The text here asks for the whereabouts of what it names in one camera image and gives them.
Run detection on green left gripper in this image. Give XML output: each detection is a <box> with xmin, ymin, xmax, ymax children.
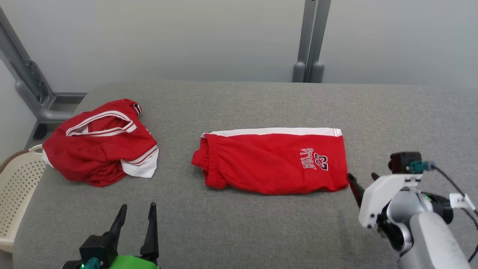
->
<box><xmin>106</xmin><ymin>202</ymin><xmax>161</xmax><ymax>269</ymax></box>

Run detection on red Bulls 23 shorts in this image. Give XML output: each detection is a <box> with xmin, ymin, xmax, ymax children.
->
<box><xmin>191</xmin><ymin>127</ymin><xmax>350</xmax><ymax>195</ymax></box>

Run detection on white cable label tag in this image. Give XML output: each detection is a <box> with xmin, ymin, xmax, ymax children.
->
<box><xmin>449</xmin><ymin>193</ymin><xmax>477</xmax><ymax>211</ymax></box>

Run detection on red and white jersey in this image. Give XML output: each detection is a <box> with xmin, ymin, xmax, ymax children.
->
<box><xmin>42</xmin><ymin>99</ymin><xmax>159</xmax><ymax>188</ymax></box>

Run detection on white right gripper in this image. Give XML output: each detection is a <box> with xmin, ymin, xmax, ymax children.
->
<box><xmin>347</xmin><ymin>172</ymin><xmax>424</xmax><ymax>229</ymax></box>

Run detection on cream plastic laundry basket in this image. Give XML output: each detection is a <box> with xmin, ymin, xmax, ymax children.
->
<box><xmin>0</xmin><ymin>144</ymin><xmax>47</xmax><ymax>254</ymax></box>

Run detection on grey double metal post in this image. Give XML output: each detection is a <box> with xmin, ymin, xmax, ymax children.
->
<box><xmin>292</xmin><ymin>0</ymin><xmax>332</xmax><ymax>83</ymax></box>

